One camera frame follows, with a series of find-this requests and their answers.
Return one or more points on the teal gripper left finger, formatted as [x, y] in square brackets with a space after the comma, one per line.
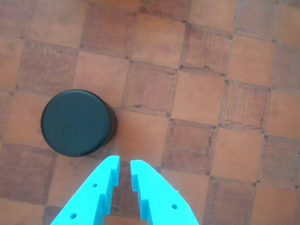
[91, 201]

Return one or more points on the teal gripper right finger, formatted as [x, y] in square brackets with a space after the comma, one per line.
[161, 199]

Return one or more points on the black cylinder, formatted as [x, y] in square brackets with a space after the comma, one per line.
[76, 123]

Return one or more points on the brown leather chessboard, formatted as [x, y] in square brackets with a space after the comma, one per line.
[199, 82]

